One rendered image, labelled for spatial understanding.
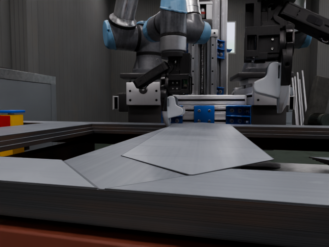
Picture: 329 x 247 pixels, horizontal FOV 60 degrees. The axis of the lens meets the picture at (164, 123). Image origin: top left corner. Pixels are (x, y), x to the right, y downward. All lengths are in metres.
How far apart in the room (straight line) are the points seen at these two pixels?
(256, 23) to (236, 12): 10.73
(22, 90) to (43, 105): 0.15
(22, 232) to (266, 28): 0.46
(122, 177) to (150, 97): 0.88
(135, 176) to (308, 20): 0.42
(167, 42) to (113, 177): 0.60
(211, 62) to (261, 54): 0.85
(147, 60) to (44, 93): 0.55
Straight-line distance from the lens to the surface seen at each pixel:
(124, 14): 1.22
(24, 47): 5.11
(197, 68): 1.38
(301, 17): 0.57
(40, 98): 1.50
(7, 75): 1.35
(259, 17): 0.57
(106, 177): 0.26
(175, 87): 0.81
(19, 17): 5.24
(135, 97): 1.13
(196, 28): 0.97
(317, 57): 11.11
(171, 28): 0.82
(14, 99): 1.37
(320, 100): 9.38
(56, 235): 0.26
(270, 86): 0.54
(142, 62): 1.27
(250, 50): 0.54
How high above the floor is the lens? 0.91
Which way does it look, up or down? 4 degrees down
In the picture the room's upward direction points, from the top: straight up
